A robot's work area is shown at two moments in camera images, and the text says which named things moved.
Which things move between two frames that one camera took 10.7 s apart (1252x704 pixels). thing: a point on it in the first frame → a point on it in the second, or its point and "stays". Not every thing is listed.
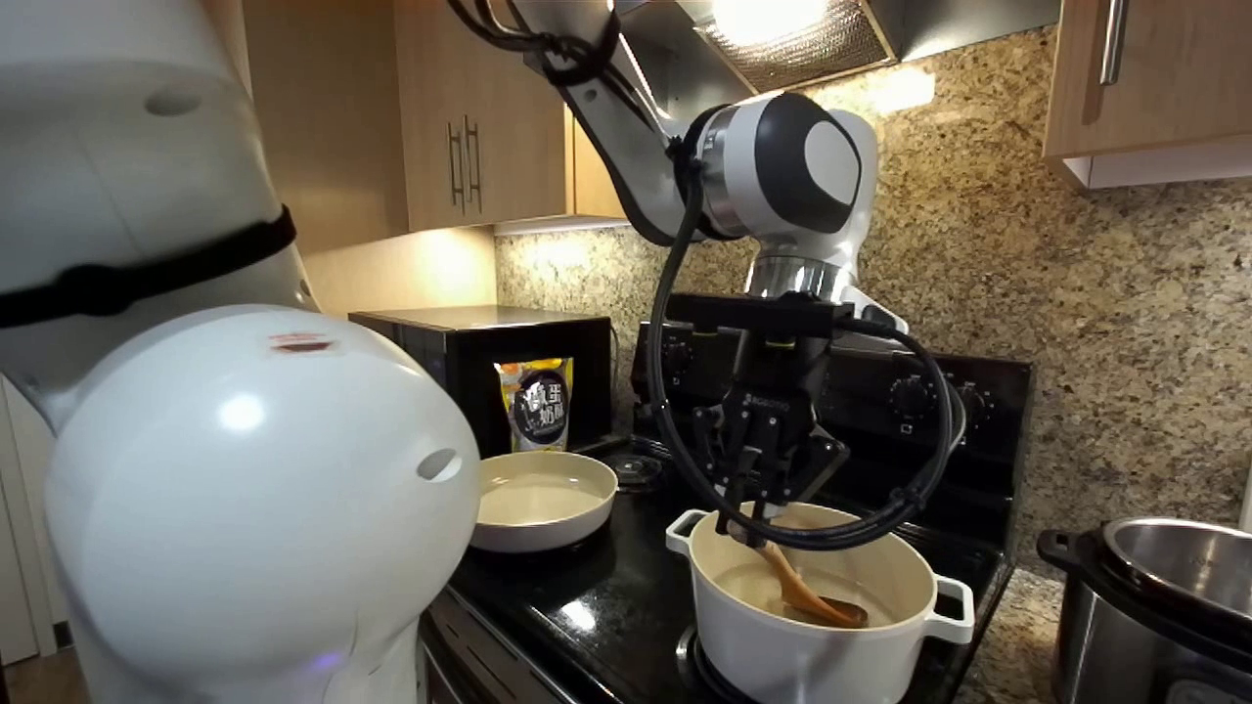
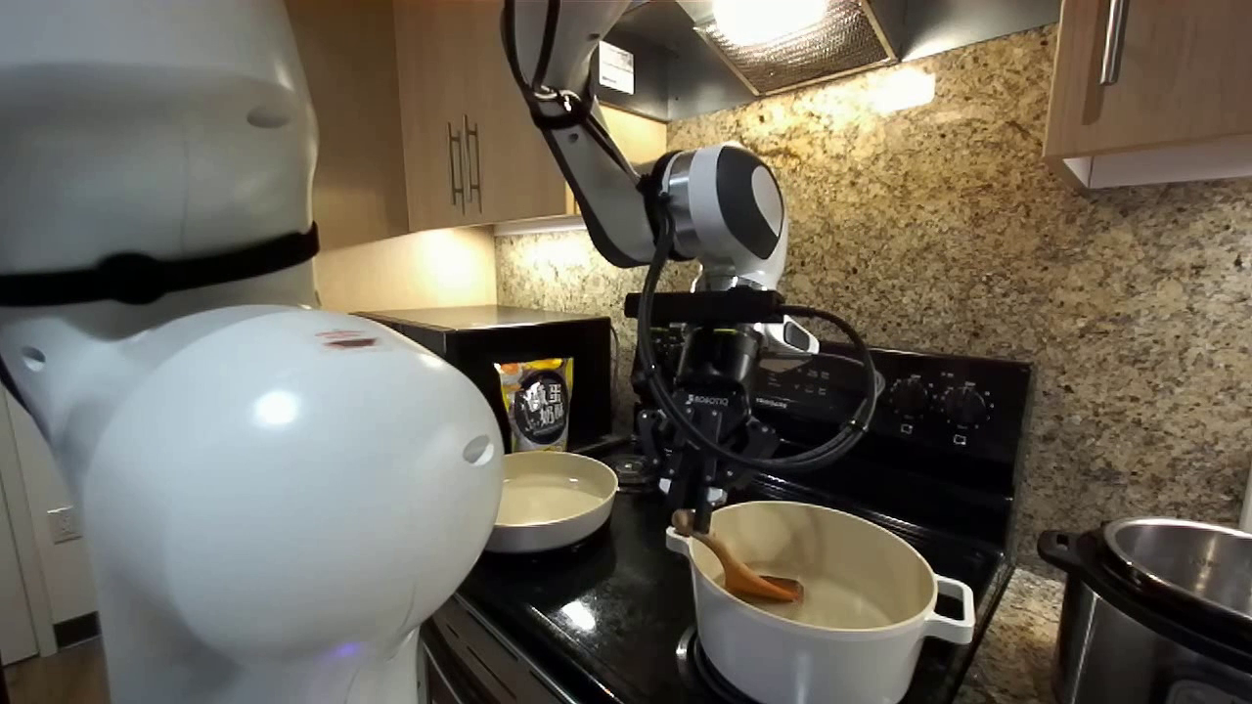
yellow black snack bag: x=541 y=402 stays
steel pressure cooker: x=1154 y=610 stays
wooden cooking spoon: x=806 y=604 → x=746 y=579
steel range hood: x=710 y=52 stays
